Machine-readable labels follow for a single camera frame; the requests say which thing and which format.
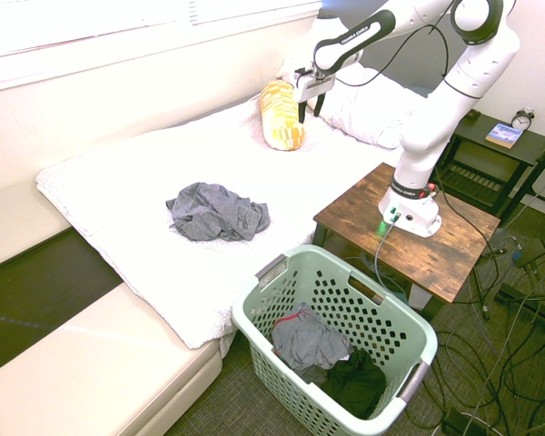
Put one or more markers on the small dark box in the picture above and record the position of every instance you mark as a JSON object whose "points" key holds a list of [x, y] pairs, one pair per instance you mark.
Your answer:
{"points": [[472, 115]]}

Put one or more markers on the beige leather bench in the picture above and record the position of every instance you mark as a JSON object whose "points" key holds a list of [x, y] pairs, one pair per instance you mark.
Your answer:
{"points": [[13, 227], [72, 363]]}

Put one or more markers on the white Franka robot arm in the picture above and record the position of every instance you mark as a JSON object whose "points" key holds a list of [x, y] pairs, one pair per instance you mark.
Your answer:
{"points": [[436, 136]]}

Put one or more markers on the rustic wooden side table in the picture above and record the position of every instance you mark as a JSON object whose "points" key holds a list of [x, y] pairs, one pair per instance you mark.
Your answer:
{"points": [[436, 259]]}

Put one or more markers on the black garment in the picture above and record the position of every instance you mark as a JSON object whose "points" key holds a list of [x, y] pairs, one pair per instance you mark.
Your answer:
{"points": [[354, 381]]}

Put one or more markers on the black camera stand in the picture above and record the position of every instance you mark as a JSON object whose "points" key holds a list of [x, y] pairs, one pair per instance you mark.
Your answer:
{"points": [[533, 295]]}

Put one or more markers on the grey clothes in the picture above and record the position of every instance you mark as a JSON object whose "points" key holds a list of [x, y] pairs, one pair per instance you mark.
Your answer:
{"points": [[209, 213]]}

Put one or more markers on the blue paperback book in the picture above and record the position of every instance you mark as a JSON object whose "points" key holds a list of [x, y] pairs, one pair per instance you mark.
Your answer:
{"points": [[504, 135]]}

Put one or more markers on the grey shirt with red trim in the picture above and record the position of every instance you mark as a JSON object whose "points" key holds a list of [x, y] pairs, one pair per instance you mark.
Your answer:
{"points": [[304, 340]]}

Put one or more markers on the black twin-bell alarm clock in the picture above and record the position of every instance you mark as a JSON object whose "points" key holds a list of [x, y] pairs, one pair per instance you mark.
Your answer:
{"points": [[521, 121]]}

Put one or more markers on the black power brick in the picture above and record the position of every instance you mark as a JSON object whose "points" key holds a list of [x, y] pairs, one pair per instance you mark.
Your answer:
{"points": [[463, 422]]}

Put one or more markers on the mint green laundry basket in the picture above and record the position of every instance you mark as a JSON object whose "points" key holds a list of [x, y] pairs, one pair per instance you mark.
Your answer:
{"points": [[390, 327]]}

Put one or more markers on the white bed pillow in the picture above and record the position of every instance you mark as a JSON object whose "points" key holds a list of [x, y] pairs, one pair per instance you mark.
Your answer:
{"points": [[368, 109]]}

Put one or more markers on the black nightstand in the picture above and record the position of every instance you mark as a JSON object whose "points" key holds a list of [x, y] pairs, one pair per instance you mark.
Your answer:
{"points": [[527, 145]]}

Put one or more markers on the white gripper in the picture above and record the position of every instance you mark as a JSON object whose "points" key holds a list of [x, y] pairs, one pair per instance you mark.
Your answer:
{"points": [[315, 86]]}

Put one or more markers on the yellow white patterned bolster pillow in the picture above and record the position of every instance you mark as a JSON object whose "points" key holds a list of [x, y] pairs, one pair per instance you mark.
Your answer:
{"points": [[279, 122]]}

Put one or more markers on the black power adapter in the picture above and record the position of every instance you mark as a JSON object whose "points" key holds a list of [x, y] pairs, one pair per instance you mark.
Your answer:
{"points": [[531, 253]]}

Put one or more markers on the white window blind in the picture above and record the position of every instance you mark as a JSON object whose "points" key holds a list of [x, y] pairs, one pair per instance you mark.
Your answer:
{"points": [[118, 18]]}

